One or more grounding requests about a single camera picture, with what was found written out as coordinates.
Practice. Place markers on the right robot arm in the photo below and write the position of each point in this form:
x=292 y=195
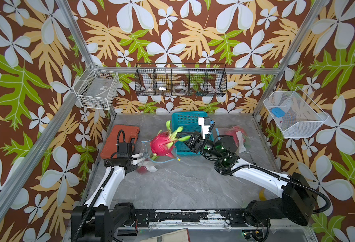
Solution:
x=295 y=199

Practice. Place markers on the dragon fruit bag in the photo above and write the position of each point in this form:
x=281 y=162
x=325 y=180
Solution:
x=162 y=144
x=142 y=169

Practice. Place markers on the yellow tape roll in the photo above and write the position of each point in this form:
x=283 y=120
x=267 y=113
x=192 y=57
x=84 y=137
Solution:
x=263 y=195

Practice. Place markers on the blue sponge in basket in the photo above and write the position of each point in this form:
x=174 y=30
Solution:
x=278 y=112

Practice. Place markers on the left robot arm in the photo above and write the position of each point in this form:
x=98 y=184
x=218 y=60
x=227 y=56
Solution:
x=94 y=221

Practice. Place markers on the clear zip-top bag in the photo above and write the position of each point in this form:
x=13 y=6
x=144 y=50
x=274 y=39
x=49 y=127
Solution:
x=157 y=163
x=241 y=148

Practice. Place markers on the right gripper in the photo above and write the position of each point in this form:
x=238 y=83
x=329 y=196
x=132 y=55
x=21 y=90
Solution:
x=198 y=144

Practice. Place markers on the teal plastic basket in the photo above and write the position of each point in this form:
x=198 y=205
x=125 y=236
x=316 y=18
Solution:
x=189 y=122

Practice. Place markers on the white wire basket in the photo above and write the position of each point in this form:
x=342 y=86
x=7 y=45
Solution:
x=96 y=87
x=303 y=116

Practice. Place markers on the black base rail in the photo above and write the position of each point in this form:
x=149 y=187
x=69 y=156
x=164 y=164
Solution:
x=229 y=217

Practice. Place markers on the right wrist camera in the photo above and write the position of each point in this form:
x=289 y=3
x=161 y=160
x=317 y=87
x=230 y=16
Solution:
x=205 y=124

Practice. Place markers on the white wire basket right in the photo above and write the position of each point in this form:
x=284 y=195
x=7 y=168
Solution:
x=303 y=116

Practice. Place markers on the red plastic tool case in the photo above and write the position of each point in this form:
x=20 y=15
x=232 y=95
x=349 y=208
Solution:
x=121 y=142

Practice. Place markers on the white wire basket left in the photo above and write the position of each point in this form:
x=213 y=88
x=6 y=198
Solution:
x=96 y=87

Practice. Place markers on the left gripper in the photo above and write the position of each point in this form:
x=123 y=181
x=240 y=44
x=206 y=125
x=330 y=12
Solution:
x=133 y=167

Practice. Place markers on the black wire wall basket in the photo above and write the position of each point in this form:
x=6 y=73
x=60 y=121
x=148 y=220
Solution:
x=175 y=79

